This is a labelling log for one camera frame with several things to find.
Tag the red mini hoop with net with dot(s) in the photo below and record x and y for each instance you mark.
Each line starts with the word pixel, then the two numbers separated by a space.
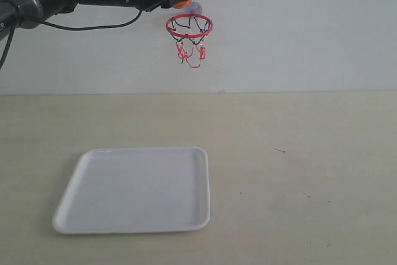
pixel 189 31

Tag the clear suction cup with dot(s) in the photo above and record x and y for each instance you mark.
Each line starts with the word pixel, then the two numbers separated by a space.
pixel 193 8

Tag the white plastic tray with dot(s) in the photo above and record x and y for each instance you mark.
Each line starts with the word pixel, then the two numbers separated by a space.
pixel 136 190

